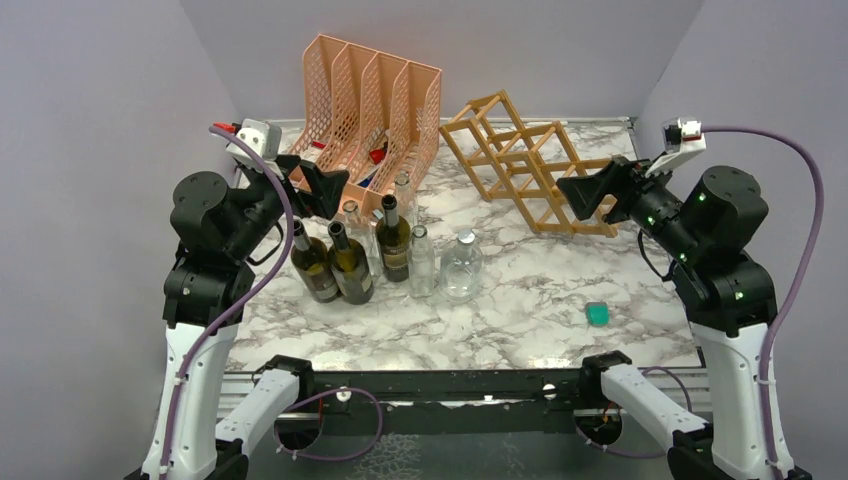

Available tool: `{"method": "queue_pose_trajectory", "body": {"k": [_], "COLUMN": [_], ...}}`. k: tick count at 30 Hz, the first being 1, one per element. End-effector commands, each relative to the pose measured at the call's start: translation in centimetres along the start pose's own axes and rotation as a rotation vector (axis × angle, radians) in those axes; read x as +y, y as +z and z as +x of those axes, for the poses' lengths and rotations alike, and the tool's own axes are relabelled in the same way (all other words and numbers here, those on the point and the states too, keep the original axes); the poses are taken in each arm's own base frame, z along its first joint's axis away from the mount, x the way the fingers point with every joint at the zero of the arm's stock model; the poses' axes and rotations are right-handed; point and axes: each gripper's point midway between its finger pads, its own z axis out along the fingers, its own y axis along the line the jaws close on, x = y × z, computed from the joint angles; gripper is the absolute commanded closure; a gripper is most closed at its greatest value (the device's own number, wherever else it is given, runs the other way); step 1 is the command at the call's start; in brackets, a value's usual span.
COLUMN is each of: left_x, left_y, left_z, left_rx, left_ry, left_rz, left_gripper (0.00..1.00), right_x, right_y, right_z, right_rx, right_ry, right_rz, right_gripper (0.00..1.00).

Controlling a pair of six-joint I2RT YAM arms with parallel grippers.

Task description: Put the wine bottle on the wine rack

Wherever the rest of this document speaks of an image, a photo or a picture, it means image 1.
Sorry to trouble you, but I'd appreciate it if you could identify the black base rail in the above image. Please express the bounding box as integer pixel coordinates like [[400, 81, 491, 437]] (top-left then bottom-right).
[[251, 355, 623, 445]]

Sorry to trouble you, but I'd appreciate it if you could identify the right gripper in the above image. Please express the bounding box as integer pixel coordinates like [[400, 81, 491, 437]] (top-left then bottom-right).
[[557, 149, 705, 260]]

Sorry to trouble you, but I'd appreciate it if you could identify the slim clear glass bottle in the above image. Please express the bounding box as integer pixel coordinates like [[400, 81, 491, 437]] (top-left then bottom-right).
[[408, 225, 435, 298]]

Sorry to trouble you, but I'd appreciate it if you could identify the tall clear glass bottle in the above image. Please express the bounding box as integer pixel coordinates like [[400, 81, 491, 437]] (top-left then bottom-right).
[[394, 170, 419, 227]]

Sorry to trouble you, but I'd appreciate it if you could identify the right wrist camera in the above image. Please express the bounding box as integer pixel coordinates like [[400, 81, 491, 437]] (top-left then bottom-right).
[[646, 117, 706, 177]]

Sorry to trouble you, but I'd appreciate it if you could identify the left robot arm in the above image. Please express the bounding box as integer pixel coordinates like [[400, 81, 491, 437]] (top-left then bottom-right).
[[133, 167, 330, 479]]

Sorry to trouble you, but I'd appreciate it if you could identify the dark wine bottle far left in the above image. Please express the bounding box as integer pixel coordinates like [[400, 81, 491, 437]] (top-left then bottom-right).
[[290, 220, 340, 303]]

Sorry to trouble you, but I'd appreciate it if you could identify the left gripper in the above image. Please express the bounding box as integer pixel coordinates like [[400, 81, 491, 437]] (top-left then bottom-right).
[[226, 154, 350, 260]]

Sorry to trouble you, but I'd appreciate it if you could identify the wooden wine rack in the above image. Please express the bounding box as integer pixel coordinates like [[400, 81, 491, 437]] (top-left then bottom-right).
[[439, 90, 618, 238]]

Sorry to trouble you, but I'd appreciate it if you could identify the small clear glass bottle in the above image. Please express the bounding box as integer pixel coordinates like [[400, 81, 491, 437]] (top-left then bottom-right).
[[342, 200, 382, 278]]

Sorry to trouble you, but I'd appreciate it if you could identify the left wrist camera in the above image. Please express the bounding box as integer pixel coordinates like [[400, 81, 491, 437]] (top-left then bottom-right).
[[214, 118, 282, 161]]

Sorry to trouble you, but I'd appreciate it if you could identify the green sponge block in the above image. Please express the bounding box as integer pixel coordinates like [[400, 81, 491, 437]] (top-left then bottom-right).
[[584, 302, 610, 327]]

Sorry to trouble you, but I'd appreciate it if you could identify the dark wine bottle with label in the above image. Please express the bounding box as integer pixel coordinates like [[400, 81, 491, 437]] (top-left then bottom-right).
[[375, 194, 411, 283]]

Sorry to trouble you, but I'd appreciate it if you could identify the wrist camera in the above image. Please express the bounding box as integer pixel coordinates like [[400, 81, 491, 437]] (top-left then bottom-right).
[[214, 118, 282, 161], [646, 117, 706, 177]]

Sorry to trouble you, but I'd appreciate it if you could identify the red object in organizer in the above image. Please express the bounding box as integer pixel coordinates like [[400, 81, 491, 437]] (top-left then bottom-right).
[[369, 148, 387, 165]]

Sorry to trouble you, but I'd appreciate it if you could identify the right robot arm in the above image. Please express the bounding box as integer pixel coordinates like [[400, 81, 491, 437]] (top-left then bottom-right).
[[557, 157, 807, 479]]

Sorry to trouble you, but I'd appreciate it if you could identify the pink plastic file organizer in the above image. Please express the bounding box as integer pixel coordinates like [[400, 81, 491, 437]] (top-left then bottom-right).
[[288, 35, 442, 213]]

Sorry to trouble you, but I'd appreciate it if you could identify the round clear bottle with cap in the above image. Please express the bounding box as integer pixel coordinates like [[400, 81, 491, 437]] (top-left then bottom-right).
[[438, 229, 484, 302]]

